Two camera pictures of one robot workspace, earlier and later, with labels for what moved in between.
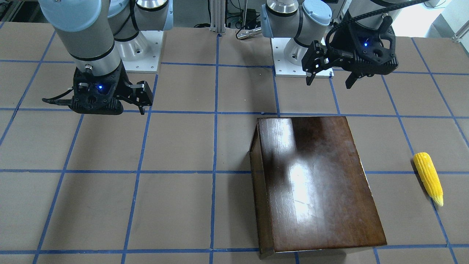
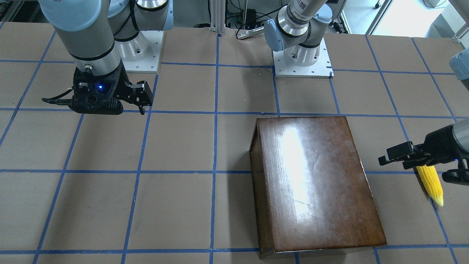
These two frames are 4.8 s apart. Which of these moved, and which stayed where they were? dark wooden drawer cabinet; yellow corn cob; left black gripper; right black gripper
Moved: right black gripper
Stayed: left black gripper; dark wooden drawer cabinet; yellow corn cob
